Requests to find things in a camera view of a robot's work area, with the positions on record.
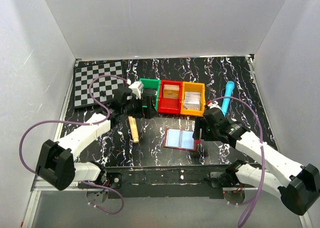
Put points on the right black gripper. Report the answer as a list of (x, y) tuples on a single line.
[(200, 128)]

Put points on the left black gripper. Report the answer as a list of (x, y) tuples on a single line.
[(144, 105)]

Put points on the red leather card holder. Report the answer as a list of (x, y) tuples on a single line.
[(180, 140)]

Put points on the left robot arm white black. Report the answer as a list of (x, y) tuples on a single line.
[(57, 159)]

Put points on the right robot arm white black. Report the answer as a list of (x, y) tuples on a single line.
[(296, 185)]

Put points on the brown card stack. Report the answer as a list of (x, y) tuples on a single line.
[(170, 91)]

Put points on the white card stack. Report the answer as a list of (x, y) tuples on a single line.
[(192, 100)]

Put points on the wooden rolling pin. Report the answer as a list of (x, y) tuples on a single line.
[(133, 129)]

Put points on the green plastic bin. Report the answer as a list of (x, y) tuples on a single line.
[(151, 87)]

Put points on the red plastic bin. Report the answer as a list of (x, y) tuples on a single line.
[(168, 105)]

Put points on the orange plastic bin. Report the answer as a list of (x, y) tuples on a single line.
[(196, 87)]

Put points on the blue toy microphone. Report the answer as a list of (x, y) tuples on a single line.
[(229, 88)]

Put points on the black chess piece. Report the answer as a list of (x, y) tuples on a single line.
[(102, 93)]

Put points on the black and grey chessboard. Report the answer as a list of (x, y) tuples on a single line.
[(89, 79)]

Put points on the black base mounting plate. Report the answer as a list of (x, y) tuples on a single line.
[(170, 181)]

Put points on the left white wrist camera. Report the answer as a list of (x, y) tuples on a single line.
[(136, 88)]

